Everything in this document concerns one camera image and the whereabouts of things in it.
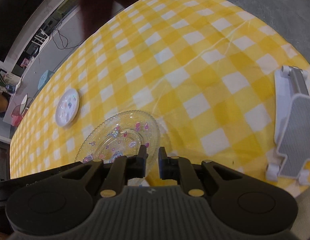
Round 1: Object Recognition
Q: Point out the clear glass decorated plate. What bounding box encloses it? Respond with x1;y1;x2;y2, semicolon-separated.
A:
75;110;160;175

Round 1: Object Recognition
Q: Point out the small white decorated plate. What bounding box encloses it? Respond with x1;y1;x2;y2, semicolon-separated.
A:
55;88;80;127

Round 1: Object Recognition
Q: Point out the pink basket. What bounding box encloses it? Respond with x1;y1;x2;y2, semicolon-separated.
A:
11;112;25;127

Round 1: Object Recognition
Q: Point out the small round side table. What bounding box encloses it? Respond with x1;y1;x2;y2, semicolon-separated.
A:
11;94;34;116

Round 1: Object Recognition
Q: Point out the yellow white checked tablecloth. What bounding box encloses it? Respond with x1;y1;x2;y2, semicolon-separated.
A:
9;0;310;198

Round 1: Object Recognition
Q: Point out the brown woven vase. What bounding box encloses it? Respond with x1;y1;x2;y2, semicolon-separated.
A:
0;93;8;113

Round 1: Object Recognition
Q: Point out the plant in blue vase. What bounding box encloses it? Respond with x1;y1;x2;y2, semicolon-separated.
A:
0;74;15;94

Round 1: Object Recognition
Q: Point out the light blue plastic stool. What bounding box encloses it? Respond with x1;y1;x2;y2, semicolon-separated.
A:
38;70;54;90

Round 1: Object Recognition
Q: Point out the white grey phone stand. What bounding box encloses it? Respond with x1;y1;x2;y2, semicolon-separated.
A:
265;65;310;185

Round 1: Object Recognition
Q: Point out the white wifi router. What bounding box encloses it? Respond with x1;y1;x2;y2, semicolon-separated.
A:
31;29;49;47

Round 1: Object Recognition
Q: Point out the black cable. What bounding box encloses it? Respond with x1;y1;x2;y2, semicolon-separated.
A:
51;28;82;51

